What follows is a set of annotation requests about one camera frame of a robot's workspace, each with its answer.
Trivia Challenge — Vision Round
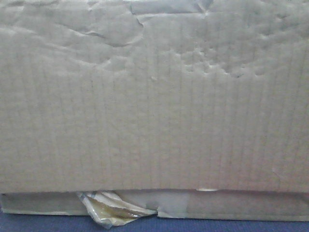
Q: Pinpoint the torn packing tape flap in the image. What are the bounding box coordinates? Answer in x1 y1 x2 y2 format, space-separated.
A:
76 191 157 229

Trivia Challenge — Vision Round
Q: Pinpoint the plain worn cardboard box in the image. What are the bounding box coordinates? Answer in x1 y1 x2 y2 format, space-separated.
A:
0 0 309 221

